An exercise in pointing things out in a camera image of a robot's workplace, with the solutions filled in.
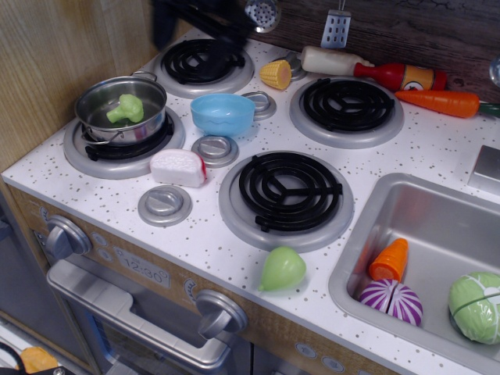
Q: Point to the black burner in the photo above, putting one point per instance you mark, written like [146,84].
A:
[120,162]
[286,199]
[183,70]
[348,113]

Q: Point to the silver hanging utensil right edge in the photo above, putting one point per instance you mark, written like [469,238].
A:
[494,71]

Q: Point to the silver stovetop knob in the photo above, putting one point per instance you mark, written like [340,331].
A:
[164,206]
[265,106]
[297,72]
[216,151]

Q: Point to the silver faucet base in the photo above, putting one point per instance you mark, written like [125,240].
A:
[486,171]

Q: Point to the light green toy pear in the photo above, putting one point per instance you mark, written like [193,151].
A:
[283,268]

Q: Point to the light blue plastic bowl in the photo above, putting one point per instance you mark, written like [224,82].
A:
[222,114]

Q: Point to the silver oven door handle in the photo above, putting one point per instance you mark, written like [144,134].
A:
[127,339]

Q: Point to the orange toy carrot piece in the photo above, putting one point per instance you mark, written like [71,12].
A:
[391,262]

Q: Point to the left silver oven knob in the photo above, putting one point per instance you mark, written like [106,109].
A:
[65,238]

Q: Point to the back left black burner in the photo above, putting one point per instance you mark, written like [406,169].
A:
[183,70]

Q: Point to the front left black burner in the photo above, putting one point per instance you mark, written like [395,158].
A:
[120,162]

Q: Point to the yellow toy corn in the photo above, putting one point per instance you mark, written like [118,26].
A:
[276,74]

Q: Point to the silver stovetop knob front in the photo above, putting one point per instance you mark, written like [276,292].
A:
[164,206]

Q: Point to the green toy cabbage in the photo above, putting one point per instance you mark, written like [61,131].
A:
[473,301]

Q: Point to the back right black burner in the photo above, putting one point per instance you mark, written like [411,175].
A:
[348,113]

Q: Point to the white toy bottle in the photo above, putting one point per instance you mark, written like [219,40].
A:
[329,61]

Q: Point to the yellow object on floor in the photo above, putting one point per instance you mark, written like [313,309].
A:
[36,359]

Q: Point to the silver slotted spatula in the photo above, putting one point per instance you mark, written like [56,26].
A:
[336,28]

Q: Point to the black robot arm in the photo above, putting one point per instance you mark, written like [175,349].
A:
[225,21]

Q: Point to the small steel pot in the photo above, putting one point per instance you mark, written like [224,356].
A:
[91,108]

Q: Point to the purple toy onion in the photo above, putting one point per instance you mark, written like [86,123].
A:
[394,299]

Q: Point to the silver perforated ladle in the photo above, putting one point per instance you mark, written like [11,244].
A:
[265,14]

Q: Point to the silver stovetop knob far back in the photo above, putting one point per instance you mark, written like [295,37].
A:
[297,72]

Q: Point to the white red toy cheese wedge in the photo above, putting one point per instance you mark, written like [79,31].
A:
[179,167]

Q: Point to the silver oven knob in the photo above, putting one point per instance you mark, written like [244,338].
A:
[65,238]
[219,313]

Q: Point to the silver toy sink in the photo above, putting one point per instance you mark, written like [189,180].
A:
[450,234]

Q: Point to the silver stovetop knob middle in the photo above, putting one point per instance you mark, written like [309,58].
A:
[216,151]

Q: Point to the right silver oven knob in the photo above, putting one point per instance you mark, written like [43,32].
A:
[219,313]

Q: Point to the front right black burner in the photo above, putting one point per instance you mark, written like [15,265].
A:
[286,199]

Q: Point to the green toy broccoli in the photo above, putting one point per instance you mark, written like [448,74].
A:
[130,108]

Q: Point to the red toy ketchup bottle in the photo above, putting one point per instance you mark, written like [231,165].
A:
[403,77]

